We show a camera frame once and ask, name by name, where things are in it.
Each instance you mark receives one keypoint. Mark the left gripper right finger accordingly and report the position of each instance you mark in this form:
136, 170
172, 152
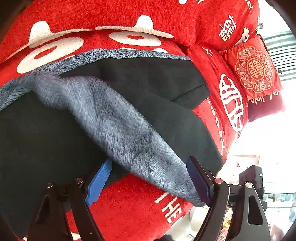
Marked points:
248, 220

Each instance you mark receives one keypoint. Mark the red blanket white characters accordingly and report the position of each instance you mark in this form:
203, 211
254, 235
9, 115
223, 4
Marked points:
50, 31

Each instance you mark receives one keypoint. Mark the black pants grey leaf trim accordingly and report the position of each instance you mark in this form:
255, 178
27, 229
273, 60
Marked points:
64, 119

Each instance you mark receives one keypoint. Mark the red embroidered cushion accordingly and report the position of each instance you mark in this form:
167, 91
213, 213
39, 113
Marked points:
252, 64

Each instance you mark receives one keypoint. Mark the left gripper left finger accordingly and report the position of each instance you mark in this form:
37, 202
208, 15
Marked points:
49, 221

